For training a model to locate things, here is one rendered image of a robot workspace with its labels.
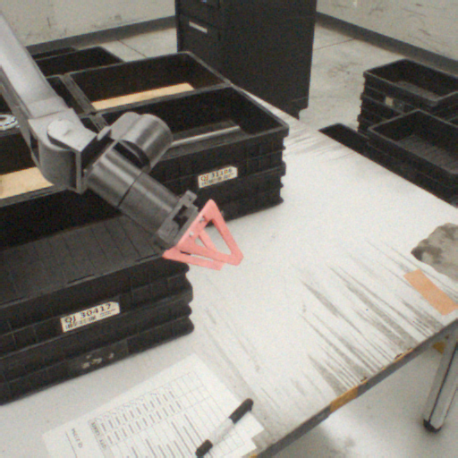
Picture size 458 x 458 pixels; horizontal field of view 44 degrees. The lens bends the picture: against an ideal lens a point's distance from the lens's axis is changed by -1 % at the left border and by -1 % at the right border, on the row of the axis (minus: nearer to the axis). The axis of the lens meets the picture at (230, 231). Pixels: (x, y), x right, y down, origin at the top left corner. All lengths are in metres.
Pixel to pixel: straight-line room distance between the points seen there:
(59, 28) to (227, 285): 3.75
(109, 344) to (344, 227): 0.67
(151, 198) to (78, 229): 0.57
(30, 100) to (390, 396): 1.55
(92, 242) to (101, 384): 0.29
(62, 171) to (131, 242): 0.48
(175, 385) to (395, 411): 1.04
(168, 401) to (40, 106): 0.57
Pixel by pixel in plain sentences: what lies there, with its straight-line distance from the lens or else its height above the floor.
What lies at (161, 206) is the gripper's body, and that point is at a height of 1.17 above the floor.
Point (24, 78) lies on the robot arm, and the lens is 0.80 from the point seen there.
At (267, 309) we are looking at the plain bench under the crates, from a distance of 1.20.
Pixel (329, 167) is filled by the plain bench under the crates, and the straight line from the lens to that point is 1.68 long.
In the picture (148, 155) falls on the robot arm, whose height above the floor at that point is 1.20.
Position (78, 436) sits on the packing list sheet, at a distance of 1.04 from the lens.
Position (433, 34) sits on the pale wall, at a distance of 4.57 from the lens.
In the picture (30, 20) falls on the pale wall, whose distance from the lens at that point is 4.70.
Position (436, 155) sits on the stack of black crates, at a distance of 2.28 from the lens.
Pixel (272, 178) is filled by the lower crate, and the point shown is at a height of 0.80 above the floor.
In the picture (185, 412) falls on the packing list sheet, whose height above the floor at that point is 0.70.
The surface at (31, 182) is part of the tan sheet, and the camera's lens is 1.42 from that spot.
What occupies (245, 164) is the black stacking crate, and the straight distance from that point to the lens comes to 1.37.
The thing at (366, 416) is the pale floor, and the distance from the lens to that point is 1.93.
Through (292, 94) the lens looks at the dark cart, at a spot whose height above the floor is 0.25.
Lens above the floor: 1.55
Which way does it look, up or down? 37 degrees down
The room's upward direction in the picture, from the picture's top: straight up
